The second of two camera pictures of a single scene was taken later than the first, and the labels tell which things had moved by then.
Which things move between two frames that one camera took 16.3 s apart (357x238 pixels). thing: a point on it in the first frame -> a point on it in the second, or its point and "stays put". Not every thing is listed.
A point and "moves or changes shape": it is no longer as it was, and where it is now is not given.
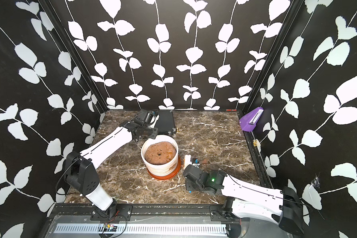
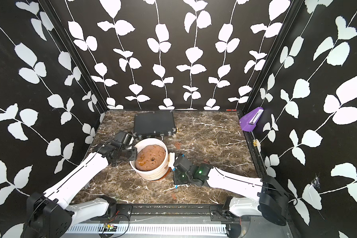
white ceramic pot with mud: (160, 153) moves or changes shape
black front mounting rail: (148, 212) stays put
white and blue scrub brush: (188, 161) moves or changes shape
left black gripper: (155, 134) -> (135, 153)
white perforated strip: (141, 228) stays put
